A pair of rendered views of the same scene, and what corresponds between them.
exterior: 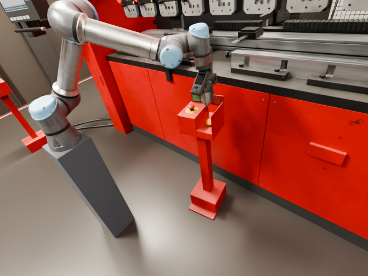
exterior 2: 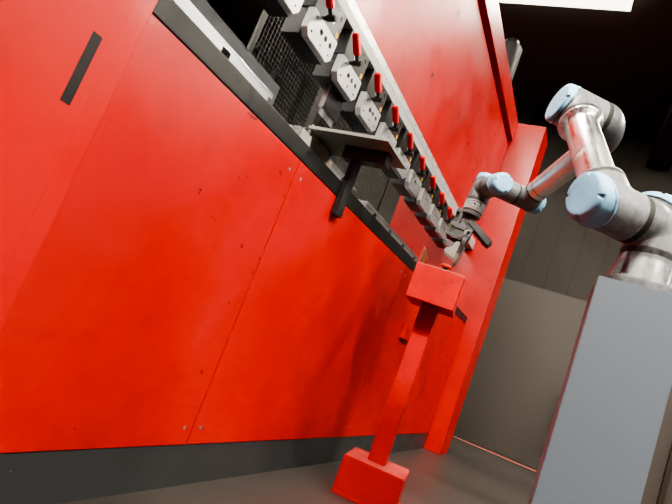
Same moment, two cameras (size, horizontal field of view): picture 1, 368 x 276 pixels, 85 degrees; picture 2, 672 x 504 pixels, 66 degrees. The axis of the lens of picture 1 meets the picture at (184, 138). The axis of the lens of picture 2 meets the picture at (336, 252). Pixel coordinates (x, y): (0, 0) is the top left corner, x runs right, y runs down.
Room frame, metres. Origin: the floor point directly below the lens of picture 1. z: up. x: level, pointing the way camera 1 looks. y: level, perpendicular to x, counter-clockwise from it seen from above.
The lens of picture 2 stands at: (1.88, 1.43, 0.45)
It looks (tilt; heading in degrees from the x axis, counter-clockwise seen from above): 9 degrees up; 250
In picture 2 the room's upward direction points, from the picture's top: 21 degrees clockwise
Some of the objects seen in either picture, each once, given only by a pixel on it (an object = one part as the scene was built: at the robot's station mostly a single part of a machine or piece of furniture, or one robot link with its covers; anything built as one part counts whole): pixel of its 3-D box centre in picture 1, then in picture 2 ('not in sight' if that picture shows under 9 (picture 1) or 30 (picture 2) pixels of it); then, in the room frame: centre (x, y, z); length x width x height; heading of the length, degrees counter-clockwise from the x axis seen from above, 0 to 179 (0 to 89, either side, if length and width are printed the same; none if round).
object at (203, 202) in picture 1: (207, 196); (379, 483); (0.90, -0.09, 0.06); 0.25 x 0.20 x 0.12; 143
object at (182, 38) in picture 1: (175, 46); (500, 187); (0.87, -0.03, 1.13); 0.11 x 0.11 x 0.08; 80
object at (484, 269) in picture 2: not in sight; (438, 270); (-0.05, -1.75, 1.15); 0.85 x 0.25 x 2.30; 132
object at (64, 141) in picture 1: (61, 134); (642, 275); (0.86, 0.59, 0.82); 0.15 x 0.15 x 0.10
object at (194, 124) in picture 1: (201, 115); (438, 282); (0.93, -0.11, 0.75); 0.20 x 0.16 x 0.18; 53
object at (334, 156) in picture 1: (325, 153); (408, 332); (0.65, -0.66, 0.59); 0.15 x 0.02 x 0.07; 42
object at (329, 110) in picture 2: (177, 23); (330, 107); (1.52, -0.09, 1.11); 0.10 x 0.02 x 0.10; 42
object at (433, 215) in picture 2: not in sight; (430, 207); (0.65, -0.88, 1.24); 0.15 x 0.09 x 0.17; 42
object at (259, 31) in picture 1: (245, 35); not in sight; (1.33, -0.48, 1.01); 0.26 x 0.12 x 0.05; 132
